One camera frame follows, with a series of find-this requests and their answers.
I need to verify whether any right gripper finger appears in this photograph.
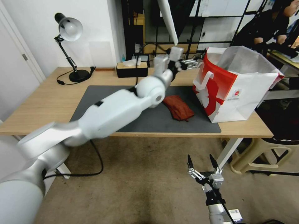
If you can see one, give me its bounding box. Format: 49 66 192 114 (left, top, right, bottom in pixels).
209 154 223 177
187 154 205 181

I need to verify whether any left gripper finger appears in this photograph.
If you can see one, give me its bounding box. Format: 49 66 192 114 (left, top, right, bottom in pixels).
181 58 203 65
182 64 202 71

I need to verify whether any red towel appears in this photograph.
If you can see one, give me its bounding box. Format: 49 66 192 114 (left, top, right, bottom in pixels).
162 94 195 122

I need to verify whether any red white takeout bag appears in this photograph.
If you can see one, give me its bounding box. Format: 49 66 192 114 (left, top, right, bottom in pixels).
192 46 285 124

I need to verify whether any white table leg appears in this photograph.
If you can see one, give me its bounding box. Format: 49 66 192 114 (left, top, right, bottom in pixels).
55 161 72 180
216 137 244 170

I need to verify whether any black tissue box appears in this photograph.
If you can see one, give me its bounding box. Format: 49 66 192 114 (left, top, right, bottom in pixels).
116 61 150 78

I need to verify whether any white tissue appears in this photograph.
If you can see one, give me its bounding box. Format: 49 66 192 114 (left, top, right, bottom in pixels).
122 58 141 68

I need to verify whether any beige plastic stool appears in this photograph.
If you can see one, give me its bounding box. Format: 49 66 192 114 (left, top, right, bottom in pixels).
220 137 299 176

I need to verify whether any white hanging panel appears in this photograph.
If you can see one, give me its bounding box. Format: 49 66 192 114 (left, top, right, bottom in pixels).
157 0 179 46

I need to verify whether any grey desk mat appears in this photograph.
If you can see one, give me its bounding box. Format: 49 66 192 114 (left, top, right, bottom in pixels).
70 85 222 134

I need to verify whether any person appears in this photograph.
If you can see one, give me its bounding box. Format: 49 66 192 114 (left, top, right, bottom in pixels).
231 0 299 58

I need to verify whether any white side desk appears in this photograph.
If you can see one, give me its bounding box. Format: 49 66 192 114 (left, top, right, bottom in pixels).
263 89 299 101

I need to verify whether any black desk lamp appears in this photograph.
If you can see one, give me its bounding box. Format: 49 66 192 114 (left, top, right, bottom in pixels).
54 12 92 83

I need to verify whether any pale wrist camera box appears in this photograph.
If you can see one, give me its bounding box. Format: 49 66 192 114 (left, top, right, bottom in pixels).
209 173 225 189
169 46 184 63

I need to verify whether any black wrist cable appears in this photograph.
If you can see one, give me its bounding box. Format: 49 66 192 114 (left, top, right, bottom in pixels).
219 195 237 224

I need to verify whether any black metal shelf frame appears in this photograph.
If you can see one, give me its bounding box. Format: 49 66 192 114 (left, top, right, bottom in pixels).
121 0 255 62

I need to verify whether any black floor cable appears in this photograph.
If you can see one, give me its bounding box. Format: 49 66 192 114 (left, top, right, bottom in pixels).
43 139 104 180

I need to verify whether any black lamp cable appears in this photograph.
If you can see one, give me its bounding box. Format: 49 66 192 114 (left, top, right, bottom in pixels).
56 66 97 85

